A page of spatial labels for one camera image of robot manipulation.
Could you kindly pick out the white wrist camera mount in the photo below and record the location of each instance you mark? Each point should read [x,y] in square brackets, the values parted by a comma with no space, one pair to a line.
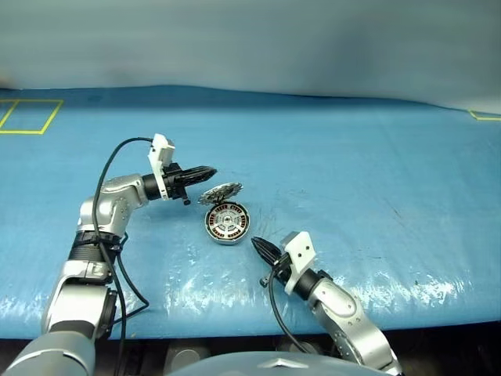
[160,147]
[301,248]

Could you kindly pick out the toothed silver motor cover disc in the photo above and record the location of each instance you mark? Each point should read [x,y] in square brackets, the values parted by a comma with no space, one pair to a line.
[221,192]

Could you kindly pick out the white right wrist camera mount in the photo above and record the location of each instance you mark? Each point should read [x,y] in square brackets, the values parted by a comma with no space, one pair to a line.
[301,248]

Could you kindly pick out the yellow tape double rectangle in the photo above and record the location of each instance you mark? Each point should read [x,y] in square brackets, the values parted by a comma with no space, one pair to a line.
[52,117]

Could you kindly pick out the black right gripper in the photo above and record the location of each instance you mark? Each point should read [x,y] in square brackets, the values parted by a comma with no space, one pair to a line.
[282,270]

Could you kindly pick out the blue plastic table cover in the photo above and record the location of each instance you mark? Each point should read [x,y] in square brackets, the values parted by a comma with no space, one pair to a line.
[352,176]

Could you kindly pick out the grey rounded shape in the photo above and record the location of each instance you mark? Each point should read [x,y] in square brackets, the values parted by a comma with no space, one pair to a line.
[188,356]
[301,348]

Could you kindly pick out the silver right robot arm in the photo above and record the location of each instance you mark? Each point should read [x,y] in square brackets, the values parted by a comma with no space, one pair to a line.
[344,309]

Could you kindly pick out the silver motor stator copper windings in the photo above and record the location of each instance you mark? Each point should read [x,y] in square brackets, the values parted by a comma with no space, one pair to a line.
[225,241]

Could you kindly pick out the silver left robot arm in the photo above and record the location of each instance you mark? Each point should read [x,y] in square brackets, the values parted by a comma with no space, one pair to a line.
[109,203]

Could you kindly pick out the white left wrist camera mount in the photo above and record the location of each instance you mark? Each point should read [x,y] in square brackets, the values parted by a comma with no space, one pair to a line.
[160,147]

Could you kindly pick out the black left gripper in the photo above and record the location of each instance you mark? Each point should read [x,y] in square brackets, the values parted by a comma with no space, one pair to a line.
[172,182]

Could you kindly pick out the yellow tape corner mark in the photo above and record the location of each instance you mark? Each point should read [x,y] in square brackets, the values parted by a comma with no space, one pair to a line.
[485,118]

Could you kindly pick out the grey robot torso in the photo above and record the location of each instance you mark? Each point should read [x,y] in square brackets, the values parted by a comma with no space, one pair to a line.
[235,366]

